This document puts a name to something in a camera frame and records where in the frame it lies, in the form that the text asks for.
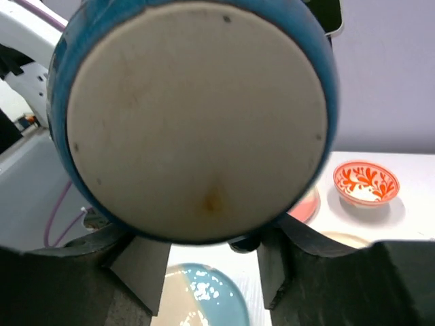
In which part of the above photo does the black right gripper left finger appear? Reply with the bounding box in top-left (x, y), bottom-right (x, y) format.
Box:
top-left (1, 225), bottom-right (171, 325)

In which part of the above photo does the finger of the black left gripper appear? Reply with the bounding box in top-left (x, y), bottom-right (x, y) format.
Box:
top-left (305, 0), bottom-right (343, 37)

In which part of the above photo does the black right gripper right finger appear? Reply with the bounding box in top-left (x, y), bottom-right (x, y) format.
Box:
top-left (256, 213), bottom-right (435, 326)

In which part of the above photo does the orange patterned small bowl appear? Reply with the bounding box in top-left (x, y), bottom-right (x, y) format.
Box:
top-left (333, 160), bottom-right (400, 208)

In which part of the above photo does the dark blue mug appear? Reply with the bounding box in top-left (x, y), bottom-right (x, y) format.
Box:
top-left (47, 1), bottom-right (340, 245)

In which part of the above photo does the pink cream plate left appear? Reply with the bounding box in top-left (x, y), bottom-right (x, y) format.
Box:
top-left (321, 231), bottom-right (371, 249)

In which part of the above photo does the pink cream plate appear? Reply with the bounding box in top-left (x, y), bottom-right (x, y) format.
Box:
top-left (321, 231), bottom-right (371, 249)
top-left (288, 187), bottom-right (320, 223)

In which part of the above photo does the blue cream plate near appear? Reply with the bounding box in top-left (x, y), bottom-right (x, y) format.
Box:
top-left (151, 263), bottom-right (250, 326)

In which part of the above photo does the pink cream plate middle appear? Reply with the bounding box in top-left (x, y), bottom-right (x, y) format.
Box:
top-left (288, 187), bottom-right (320, 223)

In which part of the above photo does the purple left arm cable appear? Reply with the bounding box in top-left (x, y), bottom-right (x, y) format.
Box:
top-left (13, 0), bottom-right (92, 248)

